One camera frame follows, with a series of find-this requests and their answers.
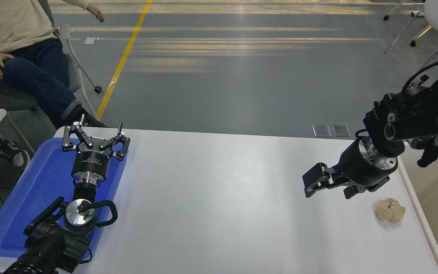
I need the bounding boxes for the chair base with casters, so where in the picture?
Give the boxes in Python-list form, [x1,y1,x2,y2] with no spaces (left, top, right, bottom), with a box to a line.
[383,0,425,21]

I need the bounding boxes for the metal floor outlet cover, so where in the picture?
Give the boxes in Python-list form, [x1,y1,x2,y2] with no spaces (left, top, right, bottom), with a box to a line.
[332,124,351,137]
[313,124,332,137]

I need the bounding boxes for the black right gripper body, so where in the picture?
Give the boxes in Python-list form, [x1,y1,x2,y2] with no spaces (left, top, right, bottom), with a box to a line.
[332,139,391,193]

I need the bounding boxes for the tan paper ball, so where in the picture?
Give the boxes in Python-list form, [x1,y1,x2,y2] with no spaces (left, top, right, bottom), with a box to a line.
[376,198,406,224]

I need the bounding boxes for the blue plastic tray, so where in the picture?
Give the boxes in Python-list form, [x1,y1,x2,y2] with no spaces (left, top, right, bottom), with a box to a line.
[0,137,129,259]

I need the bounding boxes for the person's left hand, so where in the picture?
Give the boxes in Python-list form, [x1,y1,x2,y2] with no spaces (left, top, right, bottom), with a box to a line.
[87,5,105,23]

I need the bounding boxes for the person's foot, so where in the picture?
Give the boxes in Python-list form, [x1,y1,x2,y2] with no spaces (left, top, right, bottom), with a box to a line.
[0,138,30,169]
[68,105,110,128]

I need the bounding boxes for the grey chair white frame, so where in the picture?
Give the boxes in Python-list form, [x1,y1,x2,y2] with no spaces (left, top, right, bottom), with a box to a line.
[0,0,103,156]

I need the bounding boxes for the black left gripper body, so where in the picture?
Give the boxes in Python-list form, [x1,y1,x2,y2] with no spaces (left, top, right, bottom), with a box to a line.
[71,136,114,176]

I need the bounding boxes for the person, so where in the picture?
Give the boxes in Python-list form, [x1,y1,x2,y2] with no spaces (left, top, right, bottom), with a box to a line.
[0,0,110,169]

